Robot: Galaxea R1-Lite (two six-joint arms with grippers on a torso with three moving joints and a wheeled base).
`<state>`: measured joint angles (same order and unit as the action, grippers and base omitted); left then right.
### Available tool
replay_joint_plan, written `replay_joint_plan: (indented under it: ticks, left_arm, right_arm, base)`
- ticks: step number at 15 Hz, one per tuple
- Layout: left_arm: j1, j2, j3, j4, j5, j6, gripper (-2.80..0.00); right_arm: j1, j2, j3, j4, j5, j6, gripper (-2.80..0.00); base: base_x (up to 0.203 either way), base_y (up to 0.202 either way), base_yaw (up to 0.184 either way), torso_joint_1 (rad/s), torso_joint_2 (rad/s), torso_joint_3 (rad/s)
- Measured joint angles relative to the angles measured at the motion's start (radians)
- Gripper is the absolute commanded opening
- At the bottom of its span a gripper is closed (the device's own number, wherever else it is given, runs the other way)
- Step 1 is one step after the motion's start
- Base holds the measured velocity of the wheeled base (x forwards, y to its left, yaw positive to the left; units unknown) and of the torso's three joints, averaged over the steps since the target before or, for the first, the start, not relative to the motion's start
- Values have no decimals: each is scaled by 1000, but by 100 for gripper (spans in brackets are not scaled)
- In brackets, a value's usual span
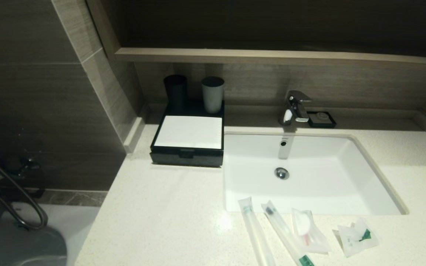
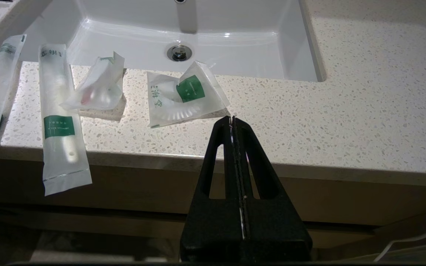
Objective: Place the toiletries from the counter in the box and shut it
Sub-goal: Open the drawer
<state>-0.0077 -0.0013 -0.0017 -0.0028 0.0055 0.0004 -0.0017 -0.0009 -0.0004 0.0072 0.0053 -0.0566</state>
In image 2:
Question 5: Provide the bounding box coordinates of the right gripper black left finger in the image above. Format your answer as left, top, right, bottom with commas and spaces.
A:
181, 116, 244, 261

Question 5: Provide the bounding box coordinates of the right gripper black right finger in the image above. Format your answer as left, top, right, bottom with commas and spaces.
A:
234, 117, 312, 261

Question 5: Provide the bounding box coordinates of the wooden vanity cabinet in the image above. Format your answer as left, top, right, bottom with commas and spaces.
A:
0, 146, 426, 266

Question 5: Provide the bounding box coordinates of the crumpled shower cap packet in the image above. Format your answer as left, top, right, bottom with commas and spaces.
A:
147, 60, 231, 129

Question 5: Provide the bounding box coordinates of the small packet with pink item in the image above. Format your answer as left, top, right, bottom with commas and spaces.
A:
60, 51, 126, 112

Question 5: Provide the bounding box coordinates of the chrome sink drain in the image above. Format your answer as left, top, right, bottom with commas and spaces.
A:
167, 44, 193, 62

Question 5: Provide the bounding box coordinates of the white sink basin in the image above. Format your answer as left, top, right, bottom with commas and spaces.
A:
21, 0, 327, 82

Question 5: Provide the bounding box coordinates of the long packet large green label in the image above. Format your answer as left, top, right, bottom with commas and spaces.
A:
38, 44, 93, 196

